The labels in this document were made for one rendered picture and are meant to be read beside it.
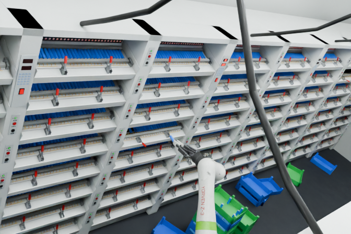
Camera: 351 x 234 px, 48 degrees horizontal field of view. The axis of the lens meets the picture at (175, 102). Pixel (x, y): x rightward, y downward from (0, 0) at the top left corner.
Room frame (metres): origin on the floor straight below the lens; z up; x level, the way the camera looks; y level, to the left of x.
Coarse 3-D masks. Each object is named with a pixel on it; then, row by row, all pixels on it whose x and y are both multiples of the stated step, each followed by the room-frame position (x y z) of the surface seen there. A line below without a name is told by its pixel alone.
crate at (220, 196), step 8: (216, 192) 2.72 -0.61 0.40; (224, 192) 2.71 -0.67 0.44; (216, 200) 2.62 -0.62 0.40; (224, 200) 2.67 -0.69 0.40; (232, 200) 2.66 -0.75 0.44; (216, 208) 2.51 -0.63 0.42; (224, 208) 2.57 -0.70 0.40; (232, 208) 2.61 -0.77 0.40; (240, 208) 2.62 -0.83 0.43; (224, 216) 2.47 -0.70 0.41; (240, 216) 2.53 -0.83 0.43
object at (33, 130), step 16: (64, 112) 1.87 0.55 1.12; (80, 112) 1.94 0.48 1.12; (96, 112) 2.02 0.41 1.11; (112, 112) 2.09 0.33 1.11; (32, 128) 1.68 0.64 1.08; (48, 128) 1.71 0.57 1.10; (64, 128) 1.80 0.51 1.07; (80, 128) 1.87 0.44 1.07; (96, 128) 1.94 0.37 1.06; (112, 128) 2.03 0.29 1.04
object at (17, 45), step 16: (16, 16) 1.58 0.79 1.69; (32, 32) 1.54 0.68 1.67; (16, 48) 1.52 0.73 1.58; (32, 48) 1.55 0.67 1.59; (16, 64) 1.50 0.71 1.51; (32, 80) 1.57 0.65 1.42; (16, 112) 1.54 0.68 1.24; (0, 128) 1.52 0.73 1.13; (0, 144) 1.50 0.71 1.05; (16, 144) 1.57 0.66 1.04; (0, 160) 1.51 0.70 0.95; (0, 192) 1.54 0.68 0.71; (0, 208) 1.56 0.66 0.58; (0, 224) 1.57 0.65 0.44
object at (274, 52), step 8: (264, 48) 3.23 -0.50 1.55; (272, 48) 3.19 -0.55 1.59; (280, 48) 3.15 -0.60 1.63; (288, 48) 3.21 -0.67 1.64; (272, 56) 3.17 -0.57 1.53; (264, 80) 3.14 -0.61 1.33; (264, 88) 3.19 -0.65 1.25; (240, 112) 3.18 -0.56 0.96; (248, 112) 3.15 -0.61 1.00; (248, 120) 3.20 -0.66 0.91; (232, 128) 3.17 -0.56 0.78; (240, 128) 3.16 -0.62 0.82; (216, 160) 3.17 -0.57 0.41
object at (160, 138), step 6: (180, 120) 2.65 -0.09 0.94; (126, 132) 2.26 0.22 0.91; (174, 132) 2.55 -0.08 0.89; (180, 132) 2.58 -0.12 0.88; (186, 132) 2.59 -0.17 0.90; (132, 138) 2.25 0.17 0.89; (144, 138) 2.31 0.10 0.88; (150, 138) 2.35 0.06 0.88; (156, 138) 2.38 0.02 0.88; (162, 138) 2.42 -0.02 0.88; (168, 138) 2.46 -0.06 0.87; (174, 138) 2.52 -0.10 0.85; (180, 138) 2.59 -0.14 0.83; (126, 144) 2.17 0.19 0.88; (132, 144) 2.20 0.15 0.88; (138, 144) 2.24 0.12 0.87; (150, 144) 2.35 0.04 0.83
